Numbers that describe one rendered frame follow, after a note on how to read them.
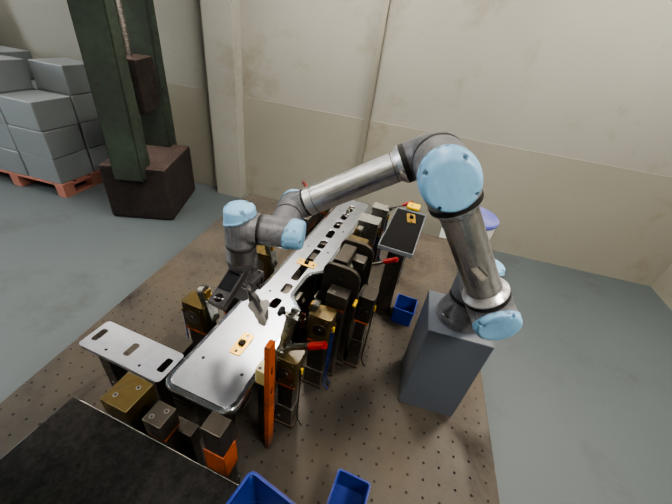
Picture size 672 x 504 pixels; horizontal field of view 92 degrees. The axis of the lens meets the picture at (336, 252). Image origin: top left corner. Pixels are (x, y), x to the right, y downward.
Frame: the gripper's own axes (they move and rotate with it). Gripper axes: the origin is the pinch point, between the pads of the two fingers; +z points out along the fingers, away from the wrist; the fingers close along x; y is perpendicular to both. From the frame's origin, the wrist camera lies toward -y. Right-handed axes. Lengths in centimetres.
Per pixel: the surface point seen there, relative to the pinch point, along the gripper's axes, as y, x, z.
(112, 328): -12.1, 37.4, 11.3
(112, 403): -30.9, 13.4, 5.4
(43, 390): -26, 62, 41
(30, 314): 25, 186, 111
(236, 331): 3.4, 4.3, 11.2
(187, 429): -26.7, -3.0, 11.4
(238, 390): -13.2, -7.9, 11.3
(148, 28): 214, 239, -50
